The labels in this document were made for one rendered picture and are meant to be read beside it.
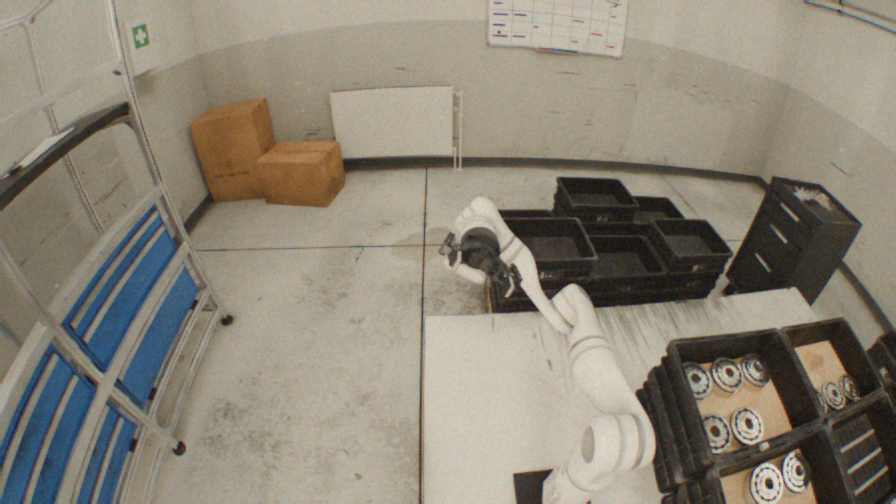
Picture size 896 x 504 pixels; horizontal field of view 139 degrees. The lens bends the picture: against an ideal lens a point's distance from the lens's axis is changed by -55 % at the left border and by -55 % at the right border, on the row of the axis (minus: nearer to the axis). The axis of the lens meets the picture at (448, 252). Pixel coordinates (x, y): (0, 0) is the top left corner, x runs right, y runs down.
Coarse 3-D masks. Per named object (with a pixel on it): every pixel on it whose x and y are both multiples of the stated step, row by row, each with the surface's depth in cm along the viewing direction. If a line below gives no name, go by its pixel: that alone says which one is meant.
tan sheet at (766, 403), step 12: (768, 384) 67; (708, 396) 68; (720, 396) 67; (732, 396) 66; (744, 396) 66; (756, 396) 65; (768, 396) 64; (708, 408) 65; (720, 408) 65; (732, 408) 64; (756, 408) 62; (768, 408) 62; (780, 408) 61; (768, 420) 59; (780, 420) 58; (768, 432) 57; (780, 432) 56
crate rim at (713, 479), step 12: (804, 432) 46; (828, 432) 44; (780, 444) 47; (744, 456) 46; (756, 456) 46; (708, 468) 48; (720, 468) 46; (840, 468) 36; (708, 480) 46; (720, 480) 44; (720, 492) 42
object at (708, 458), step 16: (704, 336) 70; (720, 336) 69; (736, 336) 69; (752, 336) 69; (672, 352) 67; (672, 368) 66; (800, 368) 58; (688, 384) 61; (688, 400) 59; (688, 416) 57; (704, 432) 52; (784, 432) 48; (800, 432) 46; (704, 448) 50; (752, 448) 47; (704, 464) 49
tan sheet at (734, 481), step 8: (784, 456) 51; (760, 464) 52; (776, 464) 50; (744, 472) 51; (728, 480) 51; (736, 480) 50; (728, 488) 50; (736, 488) 49; (808, 488) 43; (728, 496) 48; (736, 496) 48; (784, 496) 44; (800, 496) 42; (808, 496) 41
